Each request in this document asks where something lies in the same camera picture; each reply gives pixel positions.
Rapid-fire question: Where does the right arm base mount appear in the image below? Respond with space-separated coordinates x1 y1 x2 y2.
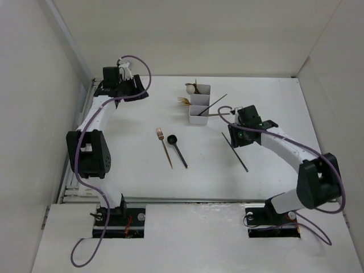
243 207 301 238

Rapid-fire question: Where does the aluminium rail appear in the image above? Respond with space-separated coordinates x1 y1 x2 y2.
56 78 101 204
125 197 265 204

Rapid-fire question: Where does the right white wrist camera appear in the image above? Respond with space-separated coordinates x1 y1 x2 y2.
230 106 243 115

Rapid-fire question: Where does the purple cable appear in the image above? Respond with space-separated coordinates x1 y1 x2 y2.
217 105 348 246
70 55 153 268

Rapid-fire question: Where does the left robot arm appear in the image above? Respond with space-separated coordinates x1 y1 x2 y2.
66 63 149 226

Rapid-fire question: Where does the rose gold fork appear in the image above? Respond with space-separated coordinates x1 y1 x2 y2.
156 127 173 169

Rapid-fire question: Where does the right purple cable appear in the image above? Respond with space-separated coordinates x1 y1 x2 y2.
217 105 348 246

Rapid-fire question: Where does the gold green-handled fork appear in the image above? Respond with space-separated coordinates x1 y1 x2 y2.
177 97 190 105
178 102 191 106

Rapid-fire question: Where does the brown wooden spoon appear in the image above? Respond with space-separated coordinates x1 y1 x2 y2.
193 84 201 94

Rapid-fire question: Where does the white three-compartment container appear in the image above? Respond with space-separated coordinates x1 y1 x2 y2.
189 84 211 126

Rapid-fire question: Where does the aluminium rail front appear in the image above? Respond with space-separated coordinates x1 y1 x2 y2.
125 197 265 204

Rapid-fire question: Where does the black chopstick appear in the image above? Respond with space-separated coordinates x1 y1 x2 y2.
197 94 228 116
221 132 249 173

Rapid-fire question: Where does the black spoon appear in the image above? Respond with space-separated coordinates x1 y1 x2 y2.
167 135 189 169

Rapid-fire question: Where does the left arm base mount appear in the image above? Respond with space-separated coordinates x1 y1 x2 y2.
90 208 146 239

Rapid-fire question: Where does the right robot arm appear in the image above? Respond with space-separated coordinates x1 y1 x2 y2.
228 105 343 224

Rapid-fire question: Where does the aluminium rail left side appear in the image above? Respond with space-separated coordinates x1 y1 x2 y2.
56 78 101 204

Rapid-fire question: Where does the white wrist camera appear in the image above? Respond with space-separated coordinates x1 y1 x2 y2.
117 58 133 81
230 106 243 115

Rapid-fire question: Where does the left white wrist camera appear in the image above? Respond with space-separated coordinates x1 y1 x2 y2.
117 58 133 81

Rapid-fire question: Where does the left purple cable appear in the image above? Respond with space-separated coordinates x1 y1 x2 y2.
70 55 153 268

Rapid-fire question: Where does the white ceramic spoon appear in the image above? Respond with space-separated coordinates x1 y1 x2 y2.
186 85 196 94

